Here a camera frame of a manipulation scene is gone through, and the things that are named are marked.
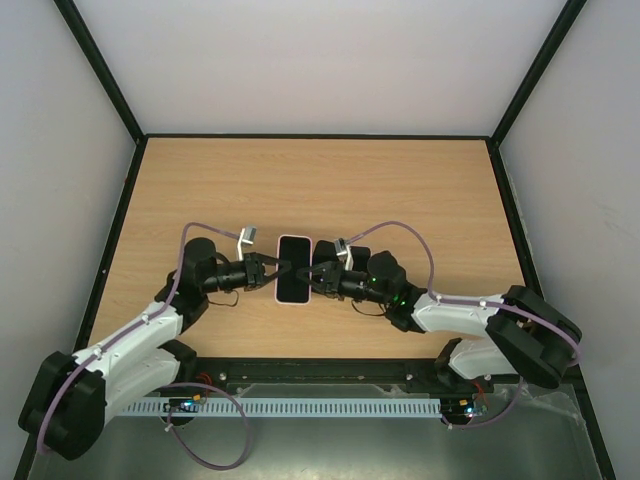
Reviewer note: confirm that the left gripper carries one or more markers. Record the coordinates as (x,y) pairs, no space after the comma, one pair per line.
(254,269)

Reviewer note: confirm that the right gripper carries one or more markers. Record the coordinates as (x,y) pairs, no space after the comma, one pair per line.
(333,278)

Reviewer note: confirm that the pink translucent phone case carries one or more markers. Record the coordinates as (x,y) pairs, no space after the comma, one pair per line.
(293,303)

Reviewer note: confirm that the black phone pink edge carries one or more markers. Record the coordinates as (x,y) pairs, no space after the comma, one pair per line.
(360,257)

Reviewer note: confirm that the black phone case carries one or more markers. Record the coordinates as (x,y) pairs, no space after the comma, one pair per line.
(324,251)

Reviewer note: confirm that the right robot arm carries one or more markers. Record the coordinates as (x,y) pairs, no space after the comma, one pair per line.
(512,333)

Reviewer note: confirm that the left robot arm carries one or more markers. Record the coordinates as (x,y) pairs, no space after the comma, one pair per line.
(74,396)

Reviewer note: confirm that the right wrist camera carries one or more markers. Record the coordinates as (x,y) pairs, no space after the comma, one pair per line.
(344,253)

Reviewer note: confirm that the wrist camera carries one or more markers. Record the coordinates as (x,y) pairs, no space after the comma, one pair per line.
(246,238)
(344,253)

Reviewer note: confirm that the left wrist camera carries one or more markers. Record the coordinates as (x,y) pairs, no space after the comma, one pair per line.
(246,238)

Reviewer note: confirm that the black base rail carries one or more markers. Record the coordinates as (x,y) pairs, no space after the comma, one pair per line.
(410,375)

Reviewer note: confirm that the light blue slotted cable duct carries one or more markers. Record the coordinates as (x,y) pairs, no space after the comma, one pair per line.
(288,408)

